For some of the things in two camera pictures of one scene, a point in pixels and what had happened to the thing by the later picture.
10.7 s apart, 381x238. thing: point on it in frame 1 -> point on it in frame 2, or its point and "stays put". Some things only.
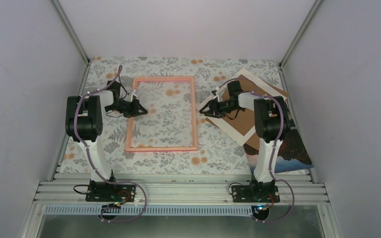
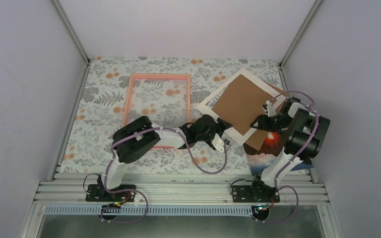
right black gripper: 212,103 -> 263,124
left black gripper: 134,111 -> 222,124
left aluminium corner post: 76,39 stays put
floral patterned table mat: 173,137 stays put
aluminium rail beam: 184,188 stays put
